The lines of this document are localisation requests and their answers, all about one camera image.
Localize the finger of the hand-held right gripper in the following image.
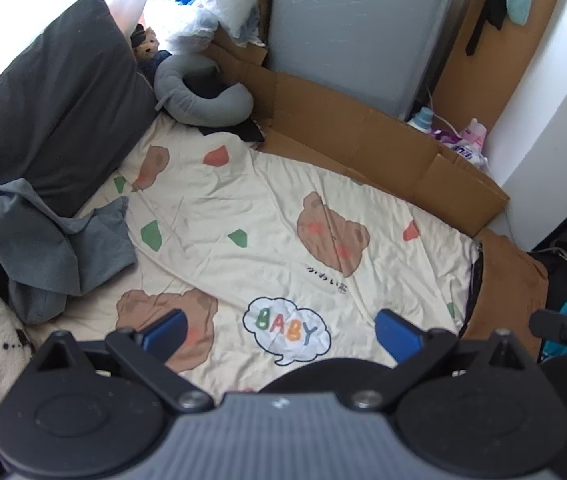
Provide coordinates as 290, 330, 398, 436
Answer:
530, 309, 567, 360

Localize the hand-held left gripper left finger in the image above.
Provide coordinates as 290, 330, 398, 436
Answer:
34, 309, 214, 413

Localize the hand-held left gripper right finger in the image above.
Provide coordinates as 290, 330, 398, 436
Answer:
342, 309, 539, 413

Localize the brown blanket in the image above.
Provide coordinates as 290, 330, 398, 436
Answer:
458, 227, 549, 356

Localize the dark patterned cloth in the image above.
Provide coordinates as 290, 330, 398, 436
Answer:
469, 242, 487, 321

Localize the cream bear print blanket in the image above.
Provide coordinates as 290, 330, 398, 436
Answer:
28, 110, 484, 396

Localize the purple and white pouch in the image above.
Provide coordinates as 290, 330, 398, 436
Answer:
428, 127, 487, 166

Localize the pink pouch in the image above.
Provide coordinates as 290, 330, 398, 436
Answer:
461, 117, 488, 148

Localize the detergent bottle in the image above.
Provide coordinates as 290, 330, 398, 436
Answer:
407, 106, 437, 133

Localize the brown cardboard sheet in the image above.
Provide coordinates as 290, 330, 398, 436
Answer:
204, 25, 510, 238

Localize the black cloth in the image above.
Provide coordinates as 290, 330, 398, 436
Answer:
184, 72, 267, 143

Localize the grey neck pillow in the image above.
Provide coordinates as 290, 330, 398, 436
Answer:
154, 51, 255, 128

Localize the dark grey pillow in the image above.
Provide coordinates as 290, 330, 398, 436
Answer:
0, 0, 164, 231

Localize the brown wooden door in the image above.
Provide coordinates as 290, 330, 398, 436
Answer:
431, 0, 567, 131

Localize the small plush doll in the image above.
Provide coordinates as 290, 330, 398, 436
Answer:
128, 24, 172, 78

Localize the grey wrapped appliance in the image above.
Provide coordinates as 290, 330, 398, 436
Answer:
266, 0, 464, 122

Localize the black hanging garment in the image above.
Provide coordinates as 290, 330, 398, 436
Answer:
465, 0, 514, 58

